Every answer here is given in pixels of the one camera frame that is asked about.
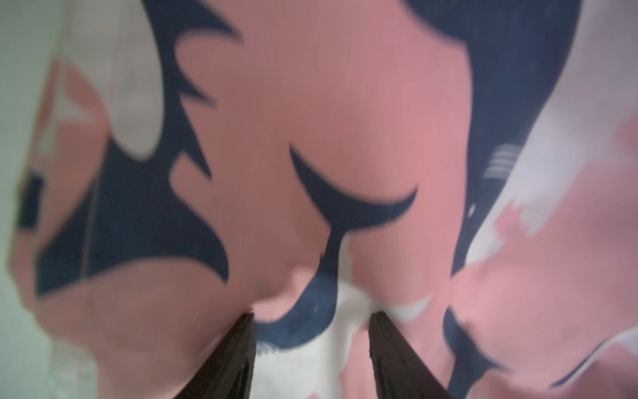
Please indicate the pink shark print shorts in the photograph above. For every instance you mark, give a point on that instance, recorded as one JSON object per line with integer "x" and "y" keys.
{"x": 469, "y": 168}

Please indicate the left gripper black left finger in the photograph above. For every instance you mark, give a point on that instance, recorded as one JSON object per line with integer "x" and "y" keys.
{"x": 228, "y": 371}

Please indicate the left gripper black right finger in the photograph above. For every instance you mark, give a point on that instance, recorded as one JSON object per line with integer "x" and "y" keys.
{"x": 398, "y": 370}

